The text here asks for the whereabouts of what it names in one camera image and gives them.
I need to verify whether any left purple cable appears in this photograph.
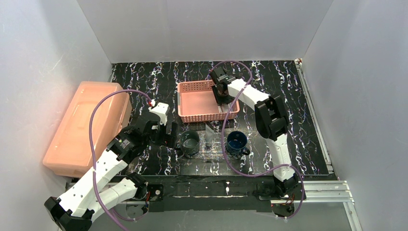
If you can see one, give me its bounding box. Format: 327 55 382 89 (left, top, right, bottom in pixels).
89 89 157 231

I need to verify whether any dark blue mug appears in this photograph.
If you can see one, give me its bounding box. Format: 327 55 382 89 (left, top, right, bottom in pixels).
226 131 251 159

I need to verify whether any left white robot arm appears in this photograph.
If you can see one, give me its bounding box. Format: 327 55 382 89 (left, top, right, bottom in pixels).
44 113 178 231

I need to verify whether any purple cable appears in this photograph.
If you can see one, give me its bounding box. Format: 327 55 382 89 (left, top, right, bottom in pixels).
89 89 157 231
210 60 305 220

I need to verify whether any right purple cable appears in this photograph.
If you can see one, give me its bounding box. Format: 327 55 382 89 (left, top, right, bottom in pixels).
210 60 305 220

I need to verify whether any clear textured acrylic holder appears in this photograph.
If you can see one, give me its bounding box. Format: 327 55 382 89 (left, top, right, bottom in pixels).
198 130 223 159

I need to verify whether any clear textured oval tray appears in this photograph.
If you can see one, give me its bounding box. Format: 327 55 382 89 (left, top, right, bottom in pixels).
192 130 224 160

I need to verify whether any white toothpaste tube blue cap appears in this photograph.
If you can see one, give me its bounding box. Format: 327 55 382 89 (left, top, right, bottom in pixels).
205 125 215 147

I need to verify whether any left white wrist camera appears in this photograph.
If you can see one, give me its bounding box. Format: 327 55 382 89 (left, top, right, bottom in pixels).
149 103 169 125

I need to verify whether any dark green mug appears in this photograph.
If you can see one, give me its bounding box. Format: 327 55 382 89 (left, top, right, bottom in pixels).
175 130 200 157

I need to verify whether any aluminium frame rail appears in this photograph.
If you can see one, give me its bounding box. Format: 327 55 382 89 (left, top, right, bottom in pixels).
63 180 355 205

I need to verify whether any pink perforated plastic basket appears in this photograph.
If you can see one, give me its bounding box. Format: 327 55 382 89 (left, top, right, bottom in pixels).
177 80 226 123

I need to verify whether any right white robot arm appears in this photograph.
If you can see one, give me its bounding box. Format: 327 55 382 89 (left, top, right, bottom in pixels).
209 67 298 197

